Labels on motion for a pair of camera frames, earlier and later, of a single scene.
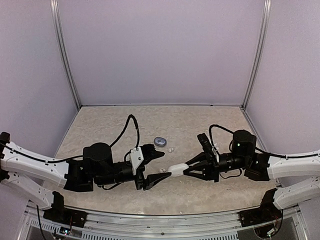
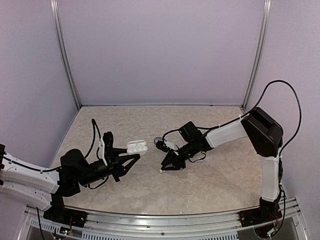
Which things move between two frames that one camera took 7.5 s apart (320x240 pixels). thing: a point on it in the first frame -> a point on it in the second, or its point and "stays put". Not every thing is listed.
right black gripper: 210,169 -> 178,163
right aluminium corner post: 262,42 stays put
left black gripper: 151,180 -> 118,166
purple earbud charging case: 160,141 stays put
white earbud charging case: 177,169 -> 137,146
